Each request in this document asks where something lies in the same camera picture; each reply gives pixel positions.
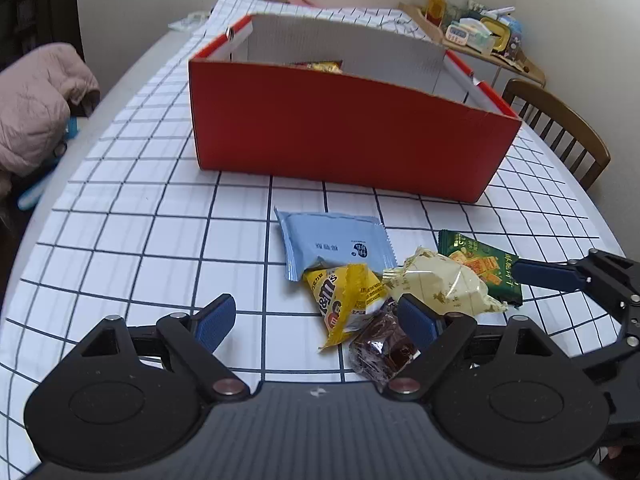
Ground yellow retro radio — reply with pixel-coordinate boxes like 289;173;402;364
480;15;522;61

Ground white kitchen timer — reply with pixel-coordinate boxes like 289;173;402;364
445;23;469;47

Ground white grid tablecloth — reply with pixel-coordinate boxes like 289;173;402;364
1;0;618;479

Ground green cracker packet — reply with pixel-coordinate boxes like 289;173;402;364
437;230;523;308

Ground wooden corner cabinet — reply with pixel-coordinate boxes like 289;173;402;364
399;2;546;93

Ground pink puffer jacket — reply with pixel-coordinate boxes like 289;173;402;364
0;42;101;196

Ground orange drink bottle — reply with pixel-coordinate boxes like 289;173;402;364
425;0;447;27

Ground dark brown purple candy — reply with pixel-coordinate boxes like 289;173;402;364
348;299;420;391

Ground papers on table corner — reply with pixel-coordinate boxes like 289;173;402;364
168;11;209;32

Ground red yellow chips bag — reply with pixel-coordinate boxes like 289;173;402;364
293;61;343;74

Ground red cardboard box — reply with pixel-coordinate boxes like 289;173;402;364
188;13;521;203

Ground cream yellow snack packet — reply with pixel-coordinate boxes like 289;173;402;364
382;246;508;316

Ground yellow candy packet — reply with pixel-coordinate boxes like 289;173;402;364
304;263;390;351

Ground blue white bag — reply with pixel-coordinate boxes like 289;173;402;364
16;117;80;211

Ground light blue wafer packet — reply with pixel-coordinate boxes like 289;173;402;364
274;209;397;282

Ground tissue box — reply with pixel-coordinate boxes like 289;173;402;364
459;18;495;55

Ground wooden chair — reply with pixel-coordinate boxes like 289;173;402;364
502;78;611;191

